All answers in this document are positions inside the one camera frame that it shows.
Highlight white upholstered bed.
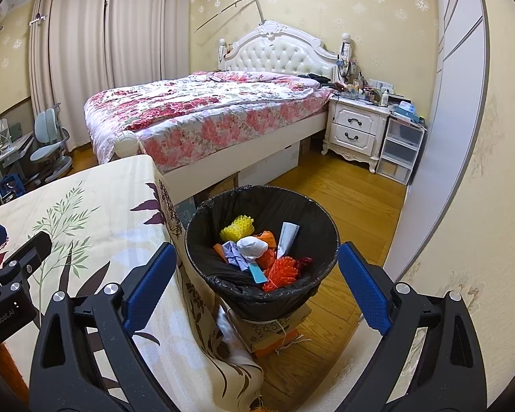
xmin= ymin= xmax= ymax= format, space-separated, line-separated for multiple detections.
xmin=84 ymin=21 xmax=353 ymax=204

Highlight lilac paper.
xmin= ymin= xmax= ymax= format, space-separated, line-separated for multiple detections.
xmin=223 ymin=241 xmax=252 ymax=269

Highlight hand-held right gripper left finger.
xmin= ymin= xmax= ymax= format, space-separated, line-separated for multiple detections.
xmin=28 ymin=242 xmax=185 ymax=412

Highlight grey sliding wardrobe door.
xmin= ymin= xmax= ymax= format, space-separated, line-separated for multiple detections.
xmin=382 ymin=0 xmax=490 ymax=286

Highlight black lined waste bin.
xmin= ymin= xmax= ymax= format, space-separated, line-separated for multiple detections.
xmin=184 ymin=184 xmax=341 ymax=322

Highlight white printed paper leaflet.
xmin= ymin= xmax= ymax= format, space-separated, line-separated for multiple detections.
xmin=277 ymin=222 xmax=301 ymax=258

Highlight beige curtains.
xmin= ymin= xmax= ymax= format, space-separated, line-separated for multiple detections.
xmin=28 ymin=0 xmax=194 ymax=155

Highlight flat orange box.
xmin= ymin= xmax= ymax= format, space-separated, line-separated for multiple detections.
xmin=253 ymin=330 xmax=301 ymax=357

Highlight light blue desk chair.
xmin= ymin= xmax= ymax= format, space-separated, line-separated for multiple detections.
xmin=30 ymin=103 xmax=73 ymax=183

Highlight yellow foam net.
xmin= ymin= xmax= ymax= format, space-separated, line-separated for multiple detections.
xmin=220 ymin=215 xmax=257 ymax=241

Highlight grey study desk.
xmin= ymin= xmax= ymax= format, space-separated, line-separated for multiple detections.
xmin=0 ymin=133 xmax=35 ymax=168

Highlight clear plastic drawer unit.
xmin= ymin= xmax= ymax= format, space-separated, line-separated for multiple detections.
xmin=375 ymin=116 xmax=425 ymax=186

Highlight thin bent metal pole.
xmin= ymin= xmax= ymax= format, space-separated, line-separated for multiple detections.
xmin=194 ymin=0 xmax=267 ymax=33

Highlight white paper ball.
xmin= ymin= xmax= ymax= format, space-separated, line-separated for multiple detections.
xmin=236 ymin=236 xmax=269 ymax=262

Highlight blue plastic crate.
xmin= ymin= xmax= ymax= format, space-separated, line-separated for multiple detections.
xmin=0 ymin=174 xmax=26 ymax=200

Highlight orange foam net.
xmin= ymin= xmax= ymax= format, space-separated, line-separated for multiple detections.
xmin=263 ymin=255 xmax=303 ymax=291

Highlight orange cloth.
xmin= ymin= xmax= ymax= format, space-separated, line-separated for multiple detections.
xmin=0 ymin=343 xmax=28 ymax=400

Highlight pile of nightstand clutter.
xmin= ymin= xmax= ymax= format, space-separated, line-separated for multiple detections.
xmin=332 ymin=75 xmax=406 ymax=106

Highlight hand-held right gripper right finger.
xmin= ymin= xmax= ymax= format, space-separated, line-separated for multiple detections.
xmin=338 ymin=241 xmax=488 ymax=412

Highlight white two-drawer nightstand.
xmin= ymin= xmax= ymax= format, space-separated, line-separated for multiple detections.
xmin=321 ymin=95 xmax=390 ymax=173

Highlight white storage box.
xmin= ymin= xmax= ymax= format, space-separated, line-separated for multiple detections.
xmin=239 ymin=141 xmax=300 ymax=187

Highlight pink floral blanket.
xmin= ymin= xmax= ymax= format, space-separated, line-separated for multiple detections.
xmin=84 ymin=70 xmax=333 ymax=172

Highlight blue and white tube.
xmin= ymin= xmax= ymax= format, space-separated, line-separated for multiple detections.
xmin=248 ymin=262 xmax=267 ymax=286

